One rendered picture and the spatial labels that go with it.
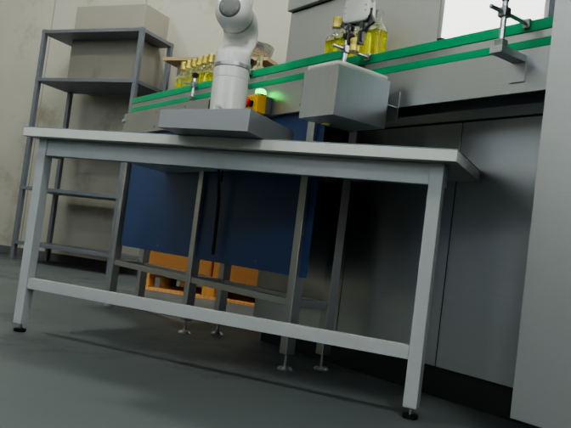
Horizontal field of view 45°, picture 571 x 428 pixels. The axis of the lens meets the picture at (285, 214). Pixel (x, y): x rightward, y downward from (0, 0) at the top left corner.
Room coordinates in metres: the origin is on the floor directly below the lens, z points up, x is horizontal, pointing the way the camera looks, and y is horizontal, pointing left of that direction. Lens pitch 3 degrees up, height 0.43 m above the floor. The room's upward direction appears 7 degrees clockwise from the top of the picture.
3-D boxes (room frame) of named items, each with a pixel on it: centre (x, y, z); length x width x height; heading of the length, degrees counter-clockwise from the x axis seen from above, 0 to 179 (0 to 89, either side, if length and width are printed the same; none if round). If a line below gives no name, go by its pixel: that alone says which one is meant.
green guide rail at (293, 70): (3.08, 0.39, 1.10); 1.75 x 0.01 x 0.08; 37
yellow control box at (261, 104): (2.66, 0.16, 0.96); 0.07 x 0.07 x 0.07; 37
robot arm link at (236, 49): (2.33, 0.24, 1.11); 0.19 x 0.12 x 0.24; 171
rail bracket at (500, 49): (1.84, -0.53, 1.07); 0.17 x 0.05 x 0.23; 127
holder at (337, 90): (2.22, -0.16, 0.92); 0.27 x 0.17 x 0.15; 127
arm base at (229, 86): (2.30, 0.24, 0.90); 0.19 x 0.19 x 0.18
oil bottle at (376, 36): (2.45, -0.24, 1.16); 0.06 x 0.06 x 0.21; 37
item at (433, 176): (2.28, 0.24, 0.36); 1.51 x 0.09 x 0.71; 65
